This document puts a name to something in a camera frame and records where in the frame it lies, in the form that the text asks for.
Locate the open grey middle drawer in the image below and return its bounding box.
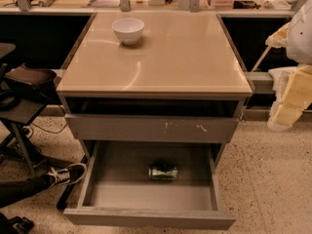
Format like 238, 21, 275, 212
64, 141, 235, 230

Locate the white ceramic bowl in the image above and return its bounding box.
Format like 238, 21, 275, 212
111, 18, 145, 45

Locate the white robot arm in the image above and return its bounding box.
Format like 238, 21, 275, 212
265, 0, 312, 132

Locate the black sneaker with white laces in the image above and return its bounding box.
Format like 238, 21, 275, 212
43, 163, 87, 187

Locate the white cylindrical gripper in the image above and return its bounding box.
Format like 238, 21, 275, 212
267, 65, 312, 132

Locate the closed grey top drawer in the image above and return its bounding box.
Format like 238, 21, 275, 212
65, 114, 238, 143

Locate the grey drawer cabinet with counter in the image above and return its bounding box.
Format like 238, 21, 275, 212
58, 11, 253, 160

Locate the dark brown bag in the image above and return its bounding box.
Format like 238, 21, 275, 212
4, 63, 57, 102

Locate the green soda can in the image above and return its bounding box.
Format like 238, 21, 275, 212
148, 164, 178, 181

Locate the black office chair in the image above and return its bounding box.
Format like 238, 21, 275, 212
0, 42, 89, 211

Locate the white stick with black tip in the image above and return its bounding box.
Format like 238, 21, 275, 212
251, 46, 271, 72

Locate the black trouser leg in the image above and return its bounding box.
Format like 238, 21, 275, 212
0, 175, 52, 208

